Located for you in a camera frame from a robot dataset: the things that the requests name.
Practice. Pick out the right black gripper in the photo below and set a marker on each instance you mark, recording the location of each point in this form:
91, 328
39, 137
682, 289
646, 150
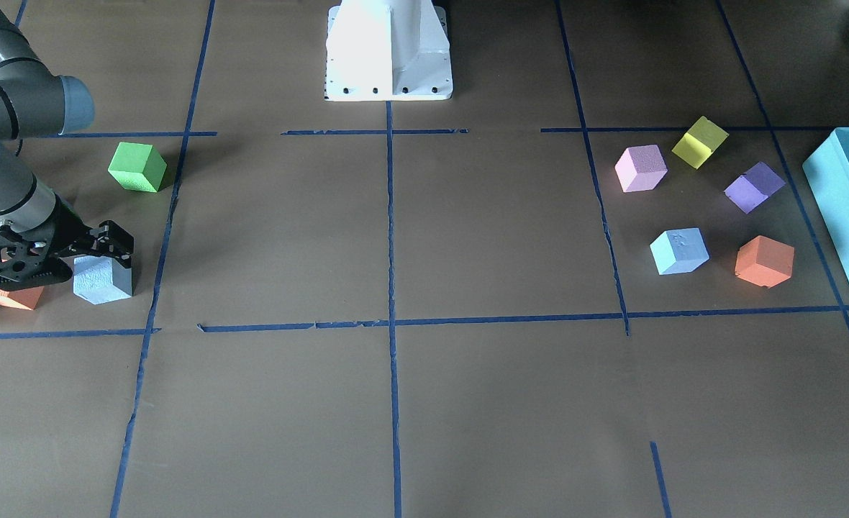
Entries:
69, 232

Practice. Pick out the pink block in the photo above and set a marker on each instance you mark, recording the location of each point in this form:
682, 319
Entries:
640, 168

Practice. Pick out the orange block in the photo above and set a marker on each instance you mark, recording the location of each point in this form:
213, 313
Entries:
26, 299
765, 262

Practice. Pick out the yellow block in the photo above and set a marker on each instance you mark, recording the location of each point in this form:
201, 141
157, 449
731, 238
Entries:
699, 142

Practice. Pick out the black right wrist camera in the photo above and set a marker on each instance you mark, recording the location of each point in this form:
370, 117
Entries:
32, 259

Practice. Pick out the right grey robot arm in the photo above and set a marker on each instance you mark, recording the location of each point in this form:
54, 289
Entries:
36, 103

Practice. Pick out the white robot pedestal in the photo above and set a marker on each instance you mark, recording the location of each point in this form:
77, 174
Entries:
387, 51

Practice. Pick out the purple block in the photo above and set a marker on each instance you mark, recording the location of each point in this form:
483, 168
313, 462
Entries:
754, 187

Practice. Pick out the green block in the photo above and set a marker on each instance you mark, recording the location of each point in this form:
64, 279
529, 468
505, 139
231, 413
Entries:
137, 167

